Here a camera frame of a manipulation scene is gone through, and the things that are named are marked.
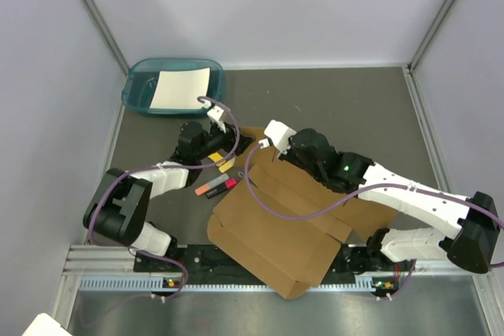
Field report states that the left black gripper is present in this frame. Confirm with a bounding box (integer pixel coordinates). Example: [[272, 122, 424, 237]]
[[195, 120, 255, 161]]

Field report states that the brown cardboard box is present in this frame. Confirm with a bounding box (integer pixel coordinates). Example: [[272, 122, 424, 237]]
[[207, 142, 397, 300]]

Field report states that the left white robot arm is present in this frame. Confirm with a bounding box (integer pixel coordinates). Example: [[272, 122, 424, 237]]
[[83, 121, 254, 271]]

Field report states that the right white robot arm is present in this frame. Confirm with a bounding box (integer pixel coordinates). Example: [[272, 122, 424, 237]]
[[265, 124, 502, 274]]

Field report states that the white box corner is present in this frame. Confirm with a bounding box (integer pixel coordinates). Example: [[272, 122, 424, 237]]
[[22, 313, 72, 336]]

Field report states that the yellow highlighter pen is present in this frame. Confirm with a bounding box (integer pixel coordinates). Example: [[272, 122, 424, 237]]
[[218, 157, 235, 173]]

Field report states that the yellow bone-shaped eraser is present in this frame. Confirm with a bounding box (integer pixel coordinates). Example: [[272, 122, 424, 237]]
[[208, 152, 226, 167]]

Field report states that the pink black highlighter pen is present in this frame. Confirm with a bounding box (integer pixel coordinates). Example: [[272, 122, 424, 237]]
[[205, 179, 238, 199]]

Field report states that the orange highlighter pen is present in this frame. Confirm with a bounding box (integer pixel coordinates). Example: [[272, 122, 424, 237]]
[[195, 177, 228, 196]]

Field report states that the white paper sheet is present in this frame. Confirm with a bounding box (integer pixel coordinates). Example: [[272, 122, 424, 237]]
[[150, 68, 210, 110]]

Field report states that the teal plastic bin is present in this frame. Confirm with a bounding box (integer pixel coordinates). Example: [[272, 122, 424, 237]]
[[121, 57, 225, 116]]

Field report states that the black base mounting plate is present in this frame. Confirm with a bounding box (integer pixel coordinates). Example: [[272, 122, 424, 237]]
[[133, 244, 412, 275]]

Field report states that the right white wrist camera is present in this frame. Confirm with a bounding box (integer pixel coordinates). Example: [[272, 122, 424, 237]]
[[258, 120, 297, 153]]

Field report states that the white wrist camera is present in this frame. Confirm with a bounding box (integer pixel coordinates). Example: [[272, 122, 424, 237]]
[[206, 105, 227, 123], [258, 120, 297, 153]]

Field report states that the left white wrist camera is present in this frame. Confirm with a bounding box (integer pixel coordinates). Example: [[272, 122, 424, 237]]
[[206, 105, 227, 123]]

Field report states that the grey slotted cable duct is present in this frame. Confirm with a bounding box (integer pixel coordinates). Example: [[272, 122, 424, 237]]
[[79, 275, 396, 293]]

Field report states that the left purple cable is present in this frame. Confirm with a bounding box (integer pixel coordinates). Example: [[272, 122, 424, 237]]
[[87, 95, 241, 306]]

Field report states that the aluminium frame rail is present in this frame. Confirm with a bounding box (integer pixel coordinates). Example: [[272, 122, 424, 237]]
[[62, 245, 475, 276]]

